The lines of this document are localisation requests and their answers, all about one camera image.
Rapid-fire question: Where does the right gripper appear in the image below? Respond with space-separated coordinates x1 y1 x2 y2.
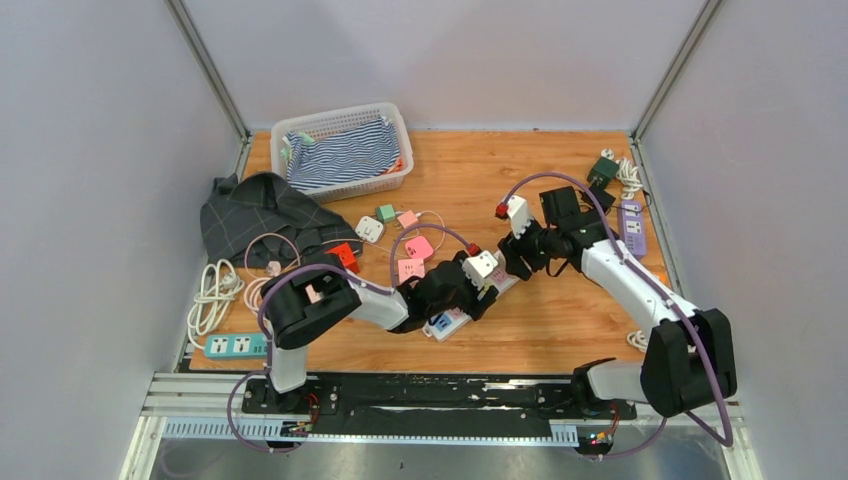
497 212 559 281

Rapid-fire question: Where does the white long power strip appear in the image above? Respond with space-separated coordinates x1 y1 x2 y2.
421 267 519 342

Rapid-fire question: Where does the light pink cube plug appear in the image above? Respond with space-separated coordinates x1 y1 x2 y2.
397 258 426 284

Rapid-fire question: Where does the white plug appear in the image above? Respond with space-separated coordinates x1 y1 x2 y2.
354 216 385 244

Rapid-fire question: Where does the red plug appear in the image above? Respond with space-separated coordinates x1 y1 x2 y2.
327 242 360 274

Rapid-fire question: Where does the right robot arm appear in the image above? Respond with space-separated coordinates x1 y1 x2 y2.
495 187 738 418

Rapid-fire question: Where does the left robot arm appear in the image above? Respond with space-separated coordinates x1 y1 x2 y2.
257 251 499 413

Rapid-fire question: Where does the black adapter at right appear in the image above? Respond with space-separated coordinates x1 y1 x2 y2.
589 186 616 214

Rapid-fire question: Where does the purple power strip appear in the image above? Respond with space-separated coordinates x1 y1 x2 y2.
618 200 647 260

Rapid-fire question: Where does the dark green adapter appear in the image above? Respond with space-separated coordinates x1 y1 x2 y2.
587 156 619 189

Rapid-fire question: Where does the green small charger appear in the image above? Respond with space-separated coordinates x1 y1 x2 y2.
375 204 397 224

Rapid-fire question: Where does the white plastic basket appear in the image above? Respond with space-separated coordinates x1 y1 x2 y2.
270 102 415 203

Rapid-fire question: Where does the striped cloth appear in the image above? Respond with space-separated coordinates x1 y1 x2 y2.
280 117 402 191

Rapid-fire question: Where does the dark grey plaid cloth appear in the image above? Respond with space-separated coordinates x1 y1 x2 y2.
199 172 363 268

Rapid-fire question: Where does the teal power strip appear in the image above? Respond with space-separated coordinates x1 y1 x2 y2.
203 333 267 359

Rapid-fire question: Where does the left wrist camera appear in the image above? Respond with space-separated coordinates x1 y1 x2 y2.
462 250 498 289

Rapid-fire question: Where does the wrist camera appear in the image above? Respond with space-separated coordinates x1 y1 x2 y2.
462 250 498 289
506 195 535 239

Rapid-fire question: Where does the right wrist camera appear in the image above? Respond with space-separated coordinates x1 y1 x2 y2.
506 195 535 239

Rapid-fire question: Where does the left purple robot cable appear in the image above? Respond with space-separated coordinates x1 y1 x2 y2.
226 223 482 456

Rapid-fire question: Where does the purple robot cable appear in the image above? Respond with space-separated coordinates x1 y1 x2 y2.
495 172 735 462
226 223 482 456

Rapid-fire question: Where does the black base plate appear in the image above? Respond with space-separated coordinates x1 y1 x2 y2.
240 372 636 439

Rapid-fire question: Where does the white coiled cable left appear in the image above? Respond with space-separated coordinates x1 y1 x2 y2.
186 258 246 351

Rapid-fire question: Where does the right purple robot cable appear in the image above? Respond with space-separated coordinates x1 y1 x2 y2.
495 172 735 462

